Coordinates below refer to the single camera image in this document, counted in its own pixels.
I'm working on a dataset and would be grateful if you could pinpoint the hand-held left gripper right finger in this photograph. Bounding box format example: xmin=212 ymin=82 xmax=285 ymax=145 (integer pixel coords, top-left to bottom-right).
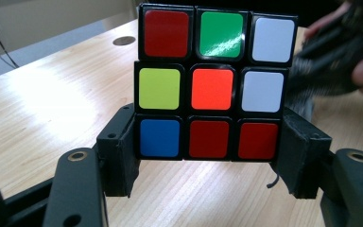
xmin=270 ymin=106 xmax=333 ymax=200

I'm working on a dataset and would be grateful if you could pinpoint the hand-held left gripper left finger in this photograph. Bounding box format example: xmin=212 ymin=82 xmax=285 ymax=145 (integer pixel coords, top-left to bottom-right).
xmin=95 ymin=103 xmax=142 ymax=199

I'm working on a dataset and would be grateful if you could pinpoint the multicoloured puzzle cube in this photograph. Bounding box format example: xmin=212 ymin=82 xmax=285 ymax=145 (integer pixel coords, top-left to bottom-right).
xmin=133 ymin=2 xmax=299 ymax=163

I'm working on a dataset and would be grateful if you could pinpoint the dark round table grommet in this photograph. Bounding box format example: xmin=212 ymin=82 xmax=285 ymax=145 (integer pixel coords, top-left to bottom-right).
xmin=112 ymin=35 xmax=137 ymax=46

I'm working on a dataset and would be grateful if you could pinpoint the beige wooden furniture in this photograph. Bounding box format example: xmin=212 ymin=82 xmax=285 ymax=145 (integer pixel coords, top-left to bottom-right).
xmin=0 ymin=0 xmax=140 ymax=61

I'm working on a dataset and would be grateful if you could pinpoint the thin black hanging cable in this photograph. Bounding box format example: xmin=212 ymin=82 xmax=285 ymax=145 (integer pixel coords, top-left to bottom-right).
xmin=0 ymin=11 xmax=21 ymax=69

